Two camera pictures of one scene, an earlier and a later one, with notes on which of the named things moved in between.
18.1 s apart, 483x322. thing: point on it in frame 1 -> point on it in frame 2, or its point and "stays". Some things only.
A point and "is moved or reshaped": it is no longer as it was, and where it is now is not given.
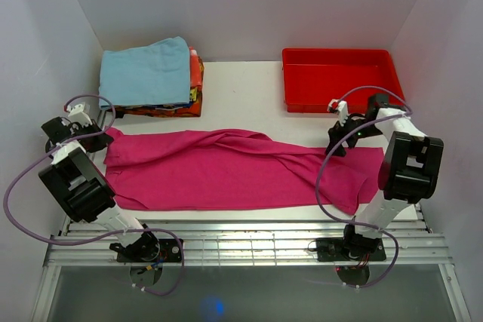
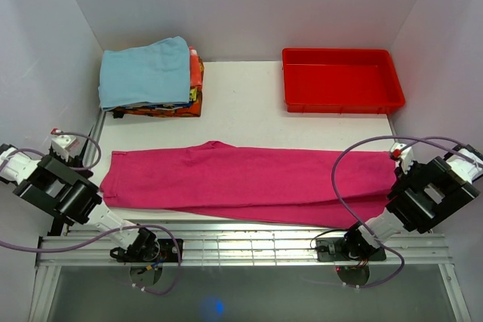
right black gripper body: (367, 132) -> (401, 176)
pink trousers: (232, 169) is moved or reshaped
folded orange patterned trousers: (186, 110) stays
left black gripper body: (89, 129) -> (78, 161)
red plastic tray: (314, 77) stays
